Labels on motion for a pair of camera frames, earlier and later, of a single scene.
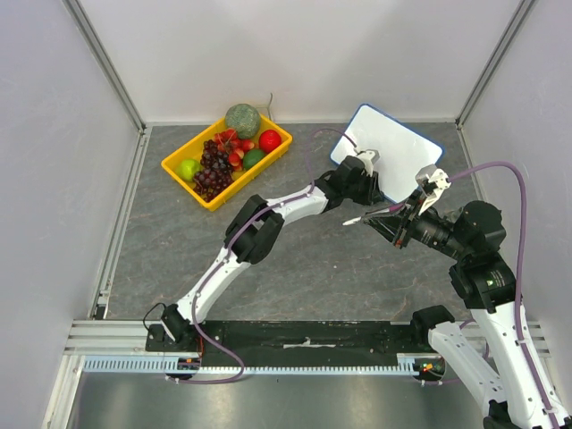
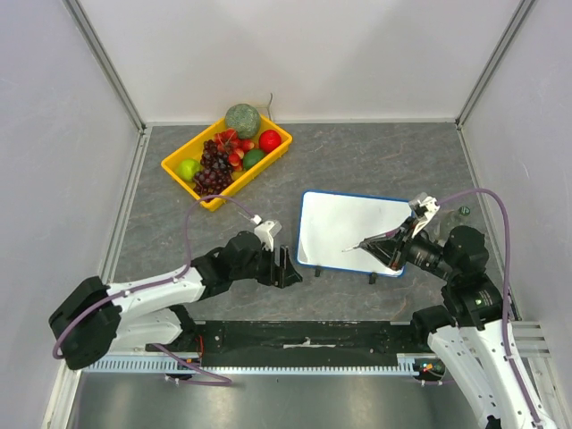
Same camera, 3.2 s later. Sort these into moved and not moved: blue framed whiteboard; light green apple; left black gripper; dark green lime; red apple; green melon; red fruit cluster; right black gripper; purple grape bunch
Moved: right black gripper; left black gripper; blue framed whiteboard
Not moved: dark green lime; red apple; light green apple; green melon; purple grape bunch; red fruit cluster
